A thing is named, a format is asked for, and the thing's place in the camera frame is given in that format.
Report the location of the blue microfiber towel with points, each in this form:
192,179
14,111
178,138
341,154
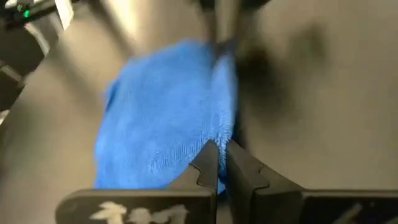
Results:
161,118

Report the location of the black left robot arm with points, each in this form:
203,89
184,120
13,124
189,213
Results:
18,46

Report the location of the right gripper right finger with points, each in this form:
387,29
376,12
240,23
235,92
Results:
255,199

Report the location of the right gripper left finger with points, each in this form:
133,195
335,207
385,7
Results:
192,199

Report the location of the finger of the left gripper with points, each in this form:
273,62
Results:
241,21
210,18

